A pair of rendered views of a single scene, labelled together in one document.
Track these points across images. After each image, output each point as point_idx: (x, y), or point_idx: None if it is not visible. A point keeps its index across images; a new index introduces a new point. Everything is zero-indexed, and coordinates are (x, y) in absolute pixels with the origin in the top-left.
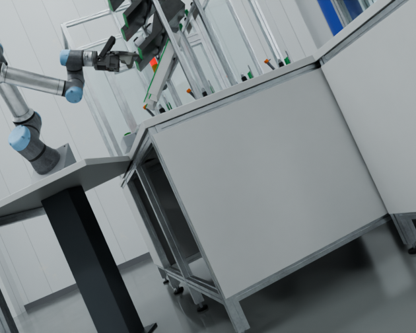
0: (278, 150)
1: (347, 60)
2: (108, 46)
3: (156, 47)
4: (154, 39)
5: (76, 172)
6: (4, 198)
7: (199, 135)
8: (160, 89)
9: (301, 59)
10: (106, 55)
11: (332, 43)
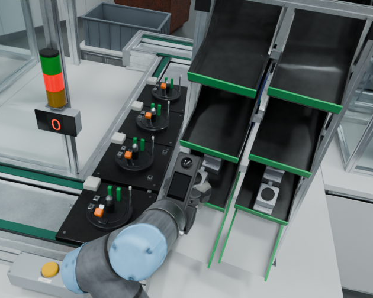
0: None
1: (358, 208)
2: (193, 184)
3: (225, 167)
4: (286, 193)
5: None
6: None
7: None
8: (253, 256)
9: (324, 192)
10: (193, 209)
11: (358, 194)
